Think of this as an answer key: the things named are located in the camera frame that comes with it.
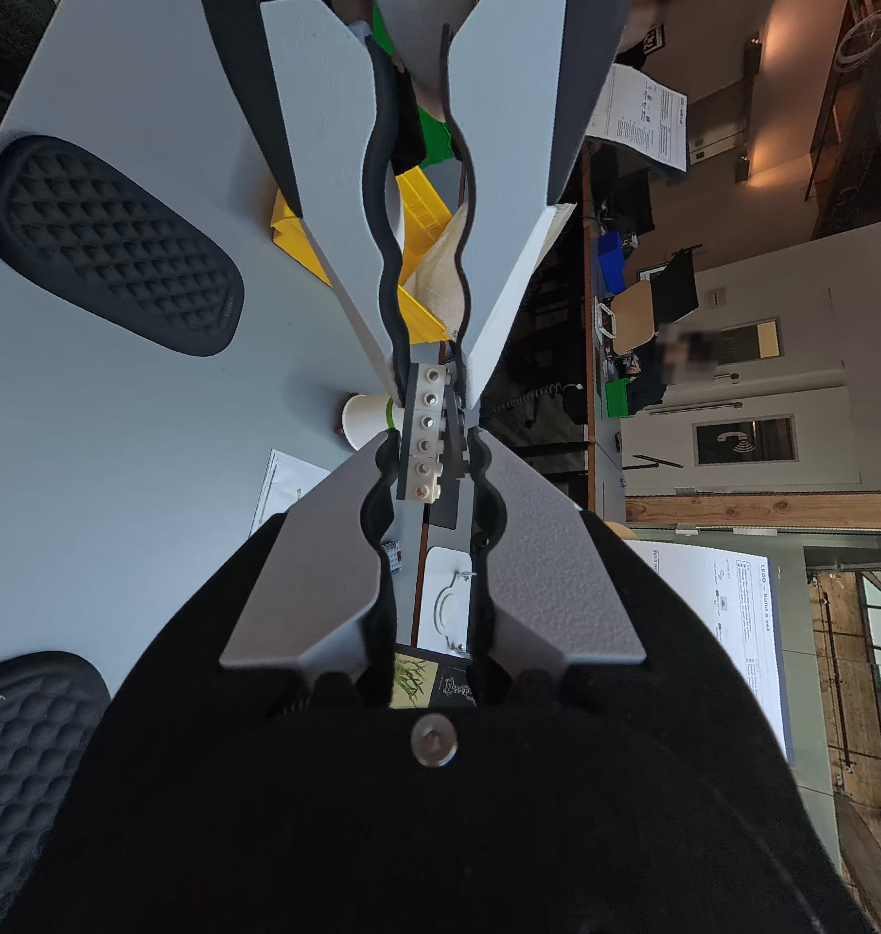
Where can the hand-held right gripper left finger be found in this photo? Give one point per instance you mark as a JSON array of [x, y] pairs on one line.
[[309, 591]]

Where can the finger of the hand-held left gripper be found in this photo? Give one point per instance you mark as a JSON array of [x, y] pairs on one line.
[[316, 146], [513, 146]]

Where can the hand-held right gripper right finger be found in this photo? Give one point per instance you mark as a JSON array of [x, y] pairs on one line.
[[557, 591]]

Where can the yellow plastic bin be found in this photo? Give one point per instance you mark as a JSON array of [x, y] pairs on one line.
[[418, 211]]

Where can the grey lego strip assembly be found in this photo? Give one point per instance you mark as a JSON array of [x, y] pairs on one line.
[[429, 430]]

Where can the lego instruction booklet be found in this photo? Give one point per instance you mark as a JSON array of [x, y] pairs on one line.
[[280, 489]]

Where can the black lego set box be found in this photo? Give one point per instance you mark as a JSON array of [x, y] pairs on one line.
[[448, 686]]

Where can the curled printed instruction sheet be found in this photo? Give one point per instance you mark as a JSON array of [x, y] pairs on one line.
[[645, 117]]

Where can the black flat tablet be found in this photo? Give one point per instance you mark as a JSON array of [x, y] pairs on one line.
[[444, 518]]

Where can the illustrated task sheet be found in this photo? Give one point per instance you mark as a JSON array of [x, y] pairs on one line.
[[703, 620]]

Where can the blue plastic bin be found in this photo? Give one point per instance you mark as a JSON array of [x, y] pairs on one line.
[[612, 259]]

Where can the beige paper parts bag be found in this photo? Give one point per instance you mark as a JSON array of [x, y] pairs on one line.
[[440, 277]]

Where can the white paper cup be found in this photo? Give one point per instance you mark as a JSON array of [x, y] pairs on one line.
[[364, 423]]

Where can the small green plastic bin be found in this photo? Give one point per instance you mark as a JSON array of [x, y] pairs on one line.
[[617, 398]]

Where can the black wrist rest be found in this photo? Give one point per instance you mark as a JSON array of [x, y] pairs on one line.
[[105, 241], [25, 766]]

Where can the wooden post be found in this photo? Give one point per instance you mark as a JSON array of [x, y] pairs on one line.
[[761, 512]]

